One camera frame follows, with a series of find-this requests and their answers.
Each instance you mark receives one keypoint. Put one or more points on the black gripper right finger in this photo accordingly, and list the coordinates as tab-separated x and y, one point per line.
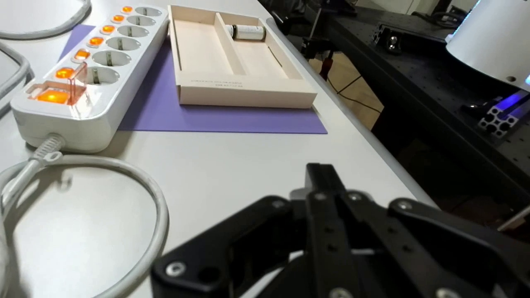
387	248

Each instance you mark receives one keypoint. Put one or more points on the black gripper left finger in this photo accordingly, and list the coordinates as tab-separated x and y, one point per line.
233	242

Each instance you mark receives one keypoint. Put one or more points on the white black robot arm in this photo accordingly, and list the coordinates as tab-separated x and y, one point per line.
491	43

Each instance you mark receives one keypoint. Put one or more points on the purple mat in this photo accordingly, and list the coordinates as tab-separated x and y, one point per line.
221	117

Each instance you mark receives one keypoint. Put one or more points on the aluminium extrusion profile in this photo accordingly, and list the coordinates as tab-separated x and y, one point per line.
498	117

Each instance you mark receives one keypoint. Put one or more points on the black breadboard table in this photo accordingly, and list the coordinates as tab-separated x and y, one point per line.
431	83

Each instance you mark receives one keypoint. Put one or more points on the beige plastic tray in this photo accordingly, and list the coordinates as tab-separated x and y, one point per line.
204	55

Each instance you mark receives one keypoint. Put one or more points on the white power strip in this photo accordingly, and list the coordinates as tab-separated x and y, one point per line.
110	76

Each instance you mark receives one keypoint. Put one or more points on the small white cylinder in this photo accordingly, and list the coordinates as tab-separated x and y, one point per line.
249	31

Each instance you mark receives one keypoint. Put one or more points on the black metal bracket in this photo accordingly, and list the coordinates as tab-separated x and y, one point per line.
390	36

